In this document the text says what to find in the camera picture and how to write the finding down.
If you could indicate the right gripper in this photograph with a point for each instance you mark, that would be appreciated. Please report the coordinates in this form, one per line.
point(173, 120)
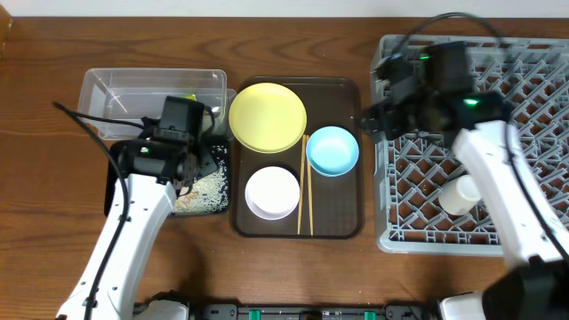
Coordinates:
point(379, 123)

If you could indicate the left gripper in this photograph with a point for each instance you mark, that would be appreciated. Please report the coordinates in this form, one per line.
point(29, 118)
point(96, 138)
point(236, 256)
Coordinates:
point(196, 164)

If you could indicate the light blue bowl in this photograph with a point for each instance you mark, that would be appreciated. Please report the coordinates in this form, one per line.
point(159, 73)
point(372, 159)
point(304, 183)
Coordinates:
point(332, 151)

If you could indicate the green snack wrapper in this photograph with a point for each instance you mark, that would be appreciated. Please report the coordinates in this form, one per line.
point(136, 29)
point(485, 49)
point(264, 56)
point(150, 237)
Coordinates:
point(191, 96)

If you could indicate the yellow plate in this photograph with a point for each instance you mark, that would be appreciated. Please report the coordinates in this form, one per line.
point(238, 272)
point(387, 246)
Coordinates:
point(267, 118)

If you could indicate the white bowl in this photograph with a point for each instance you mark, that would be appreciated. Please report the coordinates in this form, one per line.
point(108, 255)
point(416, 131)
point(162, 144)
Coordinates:
point(272, 193)

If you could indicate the white cup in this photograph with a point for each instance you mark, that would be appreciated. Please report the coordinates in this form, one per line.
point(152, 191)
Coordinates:
point(459, 196)

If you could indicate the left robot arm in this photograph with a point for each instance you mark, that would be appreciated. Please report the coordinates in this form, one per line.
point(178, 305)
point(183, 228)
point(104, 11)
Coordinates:
point(145, 176)

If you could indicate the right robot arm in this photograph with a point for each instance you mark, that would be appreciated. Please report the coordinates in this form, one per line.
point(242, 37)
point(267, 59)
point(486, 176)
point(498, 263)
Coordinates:
point(477, 129)

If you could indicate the grey dishwasher rack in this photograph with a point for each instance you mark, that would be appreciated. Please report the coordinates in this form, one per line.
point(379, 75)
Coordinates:
point(410, 170)

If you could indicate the spilled rice pile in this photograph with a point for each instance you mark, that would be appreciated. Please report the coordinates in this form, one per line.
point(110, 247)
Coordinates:
point(209, 195)

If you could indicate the brown serving tray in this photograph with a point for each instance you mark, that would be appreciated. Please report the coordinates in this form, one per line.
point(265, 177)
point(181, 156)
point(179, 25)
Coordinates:
point(338, 202)

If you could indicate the left wooden chopstick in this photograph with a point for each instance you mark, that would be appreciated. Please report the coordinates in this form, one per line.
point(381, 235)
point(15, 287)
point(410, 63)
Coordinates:
point(303, 161)

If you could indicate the wooden chopstick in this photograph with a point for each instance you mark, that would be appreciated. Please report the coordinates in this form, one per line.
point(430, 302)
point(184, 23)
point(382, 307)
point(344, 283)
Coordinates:
point(310, 194)
point(303, 161)

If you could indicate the right wooden chopstick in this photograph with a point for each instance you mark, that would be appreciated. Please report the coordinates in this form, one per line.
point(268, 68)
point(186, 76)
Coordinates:
point(310, 194)

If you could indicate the clear plastic bin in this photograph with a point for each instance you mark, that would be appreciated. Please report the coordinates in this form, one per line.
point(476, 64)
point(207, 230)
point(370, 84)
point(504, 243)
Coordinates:
point(129, 94)

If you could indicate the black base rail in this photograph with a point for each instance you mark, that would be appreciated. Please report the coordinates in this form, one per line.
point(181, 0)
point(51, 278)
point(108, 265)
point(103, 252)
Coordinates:
point(234, 312)

